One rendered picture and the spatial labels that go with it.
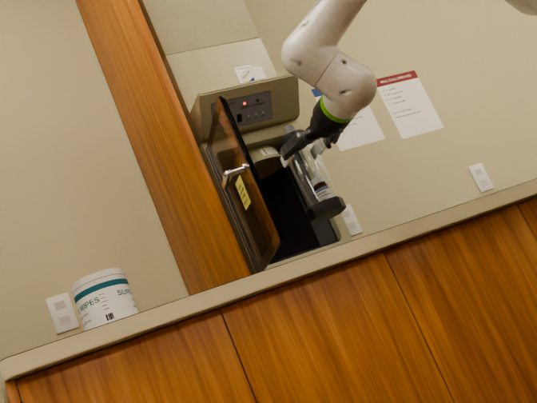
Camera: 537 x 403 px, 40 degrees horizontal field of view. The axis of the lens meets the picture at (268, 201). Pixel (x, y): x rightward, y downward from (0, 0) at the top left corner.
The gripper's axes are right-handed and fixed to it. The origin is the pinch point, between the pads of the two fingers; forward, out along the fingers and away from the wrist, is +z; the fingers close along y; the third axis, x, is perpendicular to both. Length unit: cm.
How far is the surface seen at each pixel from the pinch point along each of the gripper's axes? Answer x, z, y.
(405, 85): -40, 61, -91
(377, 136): -22, 61, -68
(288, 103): -21.5, 12.9, -10.1
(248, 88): -26.5, 7.7, 2.7
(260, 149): -12.7, 21.2, 0.4
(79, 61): -78, 61, 32
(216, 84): -35.4, 18.4, 6.5
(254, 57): -41.9, 18.4, -9.2
